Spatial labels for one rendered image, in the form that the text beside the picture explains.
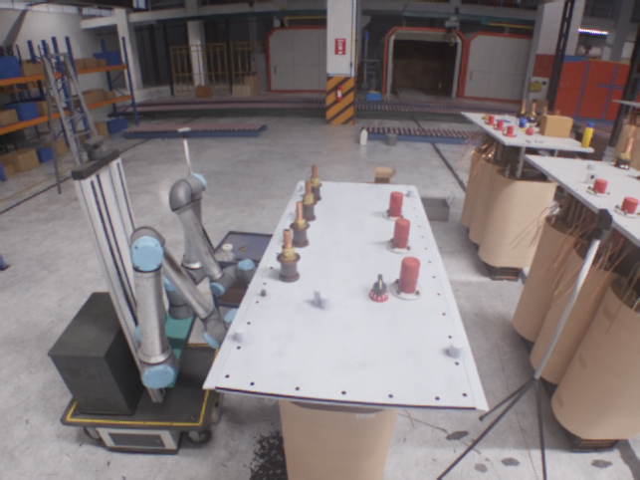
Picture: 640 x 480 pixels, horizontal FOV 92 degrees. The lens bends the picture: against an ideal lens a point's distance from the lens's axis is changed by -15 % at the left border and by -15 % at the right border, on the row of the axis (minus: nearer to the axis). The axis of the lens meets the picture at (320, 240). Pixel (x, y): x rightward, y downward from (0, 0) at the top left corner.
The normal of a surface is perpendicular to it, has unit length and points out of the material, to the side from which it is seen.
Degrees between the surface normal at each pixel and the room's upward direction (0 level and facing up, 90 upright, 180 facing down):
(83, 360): 90
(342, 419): 90
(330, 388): 0
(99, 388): 90
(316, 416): 90
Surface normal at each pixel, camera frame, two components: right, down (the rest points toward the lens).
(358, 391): 0.00, -0.88
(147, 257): 0.47, 0.30
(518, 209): -0.11, 0.47
